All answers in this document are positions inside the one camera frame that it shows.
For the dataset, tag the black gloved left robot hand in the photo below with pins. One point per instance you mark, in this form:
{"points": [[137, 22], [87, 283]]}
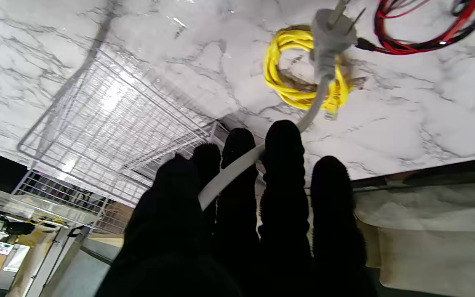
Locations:
{"points": [[179, 247]]}

